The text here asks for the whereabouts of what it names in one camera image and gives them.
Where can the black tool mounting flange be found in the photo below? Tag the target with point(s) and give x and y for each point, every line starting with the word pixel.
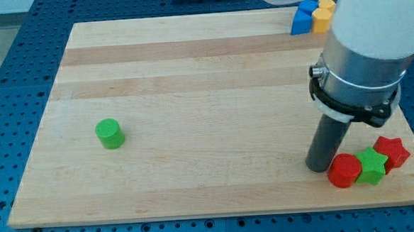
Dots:
pixel 348 103

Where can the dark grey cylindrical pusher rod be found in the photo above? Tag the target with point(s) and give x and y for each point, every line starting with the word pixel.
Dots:
pixel 325 143

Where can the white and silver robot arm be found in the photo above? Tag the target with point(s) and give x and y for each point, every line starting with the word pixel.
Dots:
pixel 357 78

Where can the red star block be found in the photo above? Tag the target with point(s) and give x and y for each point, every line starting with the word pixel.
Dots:
pixel 395 151

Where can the green star block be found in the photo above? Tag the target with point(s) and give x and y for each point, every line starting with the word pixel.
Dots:
pixel 373 169

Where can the red cylinder block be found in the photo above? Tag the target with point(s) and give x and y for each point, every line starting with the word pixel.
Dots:
pixel 344 170

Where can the blue block front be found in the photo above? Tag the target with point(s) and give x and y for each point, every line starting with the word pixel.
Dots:
pixel 302 23

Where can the blue block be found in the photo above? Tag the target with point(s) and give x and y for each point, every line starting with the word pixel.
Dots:
pixel 302 23
pixel 308 6

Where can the yellow block front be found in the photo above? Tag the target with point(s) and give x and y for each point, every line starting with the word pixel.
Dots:
pixel 321 20

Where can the yellow block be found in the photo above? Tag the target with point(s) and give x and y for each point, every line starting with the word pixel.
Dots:
pixel 327 5
pixel 321 20

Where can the wooden board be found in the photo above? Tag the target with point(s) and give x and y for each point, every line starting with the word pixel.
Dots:
pixel 217 120

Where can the yellow block rear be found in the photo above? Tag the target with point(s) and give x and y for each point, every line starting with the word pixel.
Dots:
pixel 327 5

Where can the blue block rear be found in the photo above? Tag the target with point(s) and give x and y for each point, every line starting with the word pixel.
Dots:
pixel 308 6

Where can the green cylinder block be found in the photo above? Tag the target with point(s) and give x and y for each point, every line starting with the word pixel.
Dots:
pixel 110 134

